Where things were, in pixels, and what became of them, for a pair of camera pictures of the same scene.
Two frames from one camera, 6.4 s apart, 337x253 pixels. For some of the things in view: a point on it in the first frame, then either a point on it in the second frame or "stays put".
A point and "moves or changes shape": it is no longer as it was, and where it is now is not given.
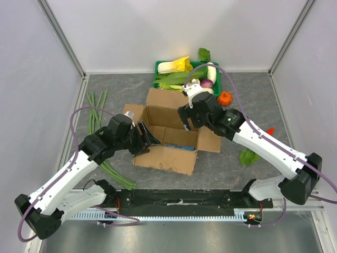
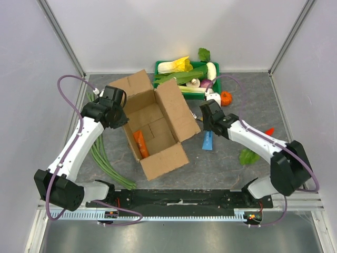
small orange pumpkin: x=225 y=98 stays put
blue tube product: x=181 y=147 -> x=208 y=141
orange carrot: x=270 y=130 stays put
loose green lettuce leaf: x=247 y=156 stays put
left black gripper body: x=137 y=142 -> x=120 y=118
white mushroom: x=194 y=81 stays put
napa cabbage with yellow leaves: x=182 y=65 stays put
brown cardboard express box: x=177 y=153 moves or changes shape
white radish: x=211 y=73 stays put
